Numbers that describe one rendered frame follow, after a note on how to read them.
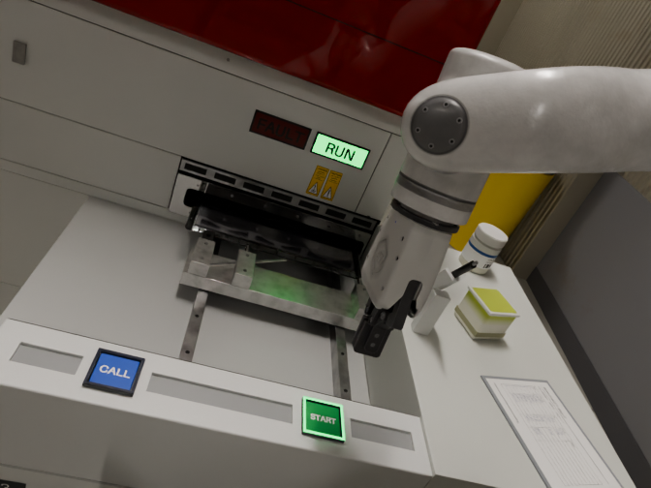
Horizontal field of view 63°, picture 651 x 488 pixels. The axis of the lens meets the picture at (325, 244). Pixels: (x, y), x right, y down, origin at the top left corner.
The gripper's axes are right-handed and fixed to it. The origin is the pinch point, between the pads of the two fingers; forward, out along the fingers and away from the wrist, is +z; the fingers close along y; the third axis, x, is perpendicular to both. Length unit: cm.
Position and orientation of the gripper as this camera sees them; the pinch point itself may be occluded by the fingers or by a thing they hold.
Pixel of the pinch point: (371, 336)
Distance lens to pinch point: 61.2
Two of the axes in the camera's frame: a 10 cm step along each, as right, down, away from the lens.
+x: 9.3, 2.9, 2.2
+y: 1.1, 3.6, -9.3
